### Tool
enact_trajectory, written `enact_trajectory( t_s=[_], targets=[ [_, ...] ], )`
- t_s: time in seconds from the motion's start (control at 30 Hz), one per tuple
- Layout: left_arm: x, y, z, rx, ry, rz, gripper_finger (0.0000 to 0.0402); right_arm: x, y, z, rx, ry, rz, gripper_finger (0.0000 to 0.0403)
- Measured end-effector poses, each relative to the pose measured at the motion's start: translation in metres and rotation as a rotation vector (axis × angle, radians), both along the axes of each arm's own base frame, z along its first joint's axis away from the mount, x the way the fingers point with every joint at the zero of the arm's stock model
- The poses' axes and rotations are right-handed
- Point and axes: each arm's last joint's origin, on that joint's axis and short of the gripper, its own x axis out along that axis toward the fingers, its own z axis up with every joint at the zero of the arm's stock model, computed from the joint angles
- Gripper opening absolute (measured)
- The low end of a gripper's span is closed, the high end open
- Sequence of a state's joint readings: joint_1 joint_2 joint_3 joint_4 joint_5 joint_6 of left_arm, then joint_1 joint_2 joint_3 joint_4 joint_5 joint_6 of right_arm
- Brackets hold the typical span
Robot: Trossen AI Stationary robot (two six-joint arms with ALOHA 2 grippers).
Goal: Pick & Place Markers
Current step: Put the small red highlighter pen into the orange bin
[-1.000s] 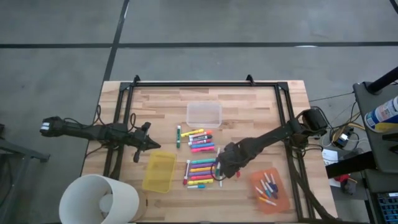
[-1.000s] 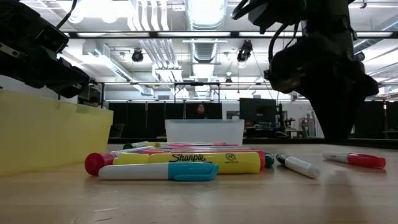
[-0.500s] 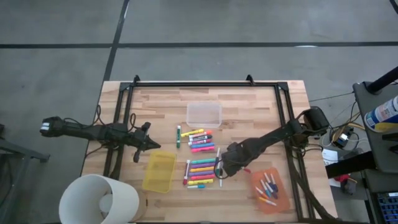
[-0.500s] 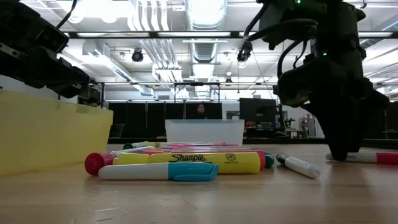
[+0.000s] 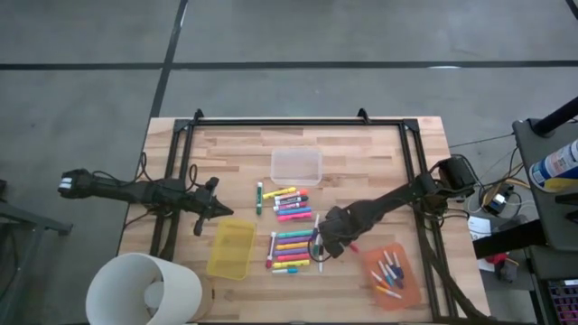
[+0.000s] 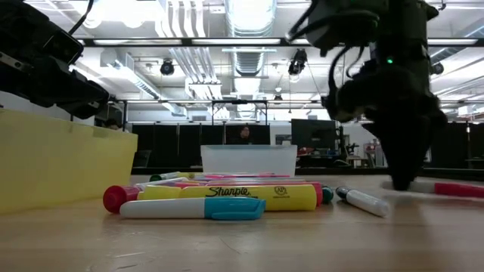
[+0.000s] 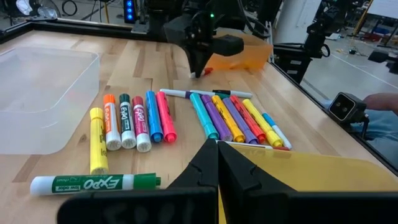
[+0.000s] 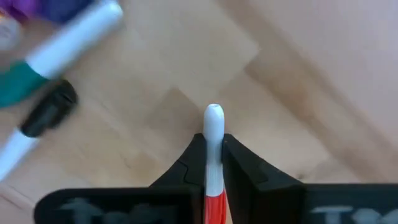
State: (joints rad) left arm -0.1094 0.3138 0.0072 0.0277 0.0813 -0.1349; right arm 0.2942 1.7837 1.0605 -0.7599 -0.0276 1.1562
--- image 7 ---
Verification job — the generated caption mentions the person's leg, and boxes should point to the person's leg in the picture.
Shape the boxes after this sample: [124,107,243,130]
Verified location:
[323,99,398,166]

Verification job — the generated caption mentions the orange plastic bin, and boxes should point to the orange plastic bin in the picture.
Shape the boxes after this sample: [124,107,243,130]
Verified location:
[205,29,274,72]

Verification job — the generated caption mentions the thin light blue marker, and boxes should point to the thin light blue marker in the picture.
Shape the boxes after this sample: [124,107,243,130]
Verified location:
[262,112,293,150]

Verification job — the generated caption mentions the dark green stubby Expo marker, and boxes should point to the dark green stubby Expo marker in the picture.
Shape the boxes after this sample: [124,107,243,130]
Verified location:
[119,93,137,149]

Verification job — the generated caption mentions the clear plastic bin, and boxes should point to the clear plastic bin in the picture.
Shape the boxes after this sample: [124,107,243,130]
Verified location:
[0,46,101,156]

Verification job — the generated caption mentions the slim red Expo marker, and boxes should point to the slim red Expo marker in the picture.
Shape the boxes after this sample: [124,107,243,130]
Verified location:
[216,139,290,152]

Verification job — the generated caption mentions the thin red marker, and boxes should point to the thin red marker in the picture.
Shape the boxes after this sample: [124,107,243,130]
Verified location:
[189,67,215,79]

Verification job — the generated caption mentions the metal floor fan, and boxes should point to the metal floor fan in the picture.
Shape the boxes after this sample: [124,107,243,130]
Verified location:
[15,0,58,19]

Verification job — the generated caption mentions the teal highlighter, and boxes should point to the teal highlighter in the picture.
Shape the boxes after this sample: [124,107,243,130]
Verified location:
[189,92,220,140]

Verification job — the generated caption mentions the yellow plastic bin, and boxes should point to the yellow plastic bin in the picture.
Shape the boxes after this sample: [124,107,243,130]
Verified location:
[217,143,398,224]

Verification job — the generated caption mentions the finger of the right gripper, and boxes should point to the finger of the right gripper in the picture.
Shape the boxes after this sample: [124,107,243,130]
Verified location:
[183,43,200,78]
[199,43,217,78]

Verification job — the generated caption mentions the white board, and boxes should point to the white board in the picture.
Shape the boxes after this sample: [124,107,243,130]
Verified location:
[366,0,398,19]

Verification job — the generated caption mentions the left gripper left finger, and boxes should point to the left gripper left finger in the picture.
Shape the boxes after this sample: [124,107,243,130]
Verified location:
[57,139,219,224]

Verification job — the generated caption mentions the magenta stubby Expo marker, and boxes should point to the magenta stubby Expo marker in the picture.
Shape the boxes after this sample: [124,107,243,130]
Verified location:
[131,95,152,153]

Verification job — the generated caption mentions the long green Expo marker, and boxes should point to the long green Expo marker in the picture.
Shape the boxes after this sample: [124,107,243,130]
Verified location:
[30,173,162,197]

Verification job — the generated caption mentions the black control box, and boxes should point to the black control box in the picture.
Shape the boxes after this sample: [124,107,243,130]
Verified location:
[273,43,312,83]

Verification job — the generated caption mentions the pink highlighter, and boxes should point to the pink highlighter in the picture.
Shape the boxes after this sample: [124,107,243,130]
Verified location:
[155,91,178,144]

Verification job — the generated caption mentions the black table-level camera box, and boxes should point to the black table-level camera box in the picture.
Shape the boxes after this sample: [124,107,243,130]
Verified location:
[328,91,368,123]

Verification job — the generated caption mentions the person's hand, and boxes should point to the person's hand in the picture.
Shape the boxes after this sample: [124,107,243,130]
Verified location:
[363,92,398,116]

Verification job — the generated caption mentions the black box blue lights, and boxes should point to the black box blue lights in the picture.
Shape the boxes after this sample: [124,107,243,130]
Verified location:
[123,0,137,24]

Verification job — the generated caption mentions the bluish purple highlighter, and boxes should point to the bluish purple highlighter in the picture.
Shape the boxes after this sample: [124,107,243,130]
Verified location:
[222,96,259,145]

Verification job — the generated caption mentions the black coiled cable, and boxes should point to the black coiled cable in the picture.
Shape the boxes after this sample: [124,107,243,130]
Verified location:
[61,0,78,16]

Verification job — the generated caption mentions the blue highlighter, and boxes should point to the blue highlighter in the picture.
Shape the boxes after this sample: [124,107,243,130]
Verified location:
[145,90,164,143]

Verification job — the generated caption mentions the amber yellow highlighter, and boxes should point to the amber yellow highlighter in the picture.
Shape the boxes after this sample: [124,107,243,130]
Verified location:
[211,95,246,143]

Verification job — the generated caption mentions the thin purple marker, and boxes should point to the thin purple marker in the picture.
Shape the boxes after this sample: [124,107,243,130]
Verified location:
[159,88,191,100]

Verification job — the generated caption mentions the thin black marker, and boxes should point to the thin black marker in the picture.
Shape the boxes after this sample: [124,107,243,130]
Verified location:
[212,89,253,99]

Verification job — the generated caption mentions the black aluminium table frame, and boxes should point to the black aluminium table frame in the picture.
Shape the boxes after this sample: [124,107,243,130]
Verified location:
[0,17,398,177]

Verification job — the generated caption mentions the red highlighter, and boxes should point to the red highlighter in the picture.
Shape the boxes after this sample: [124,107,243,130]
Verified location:
[229,95,267,144]

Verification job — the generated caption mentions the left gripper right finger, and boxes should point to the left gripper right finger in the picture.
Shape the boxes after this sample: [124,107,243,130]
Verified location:
[218,142,398,224]

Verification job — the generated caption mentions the orange stubby Expo marker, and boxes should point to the orange stubby Expo marker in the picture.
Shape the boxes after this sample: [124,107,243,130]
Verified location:
[103,94,122,152]

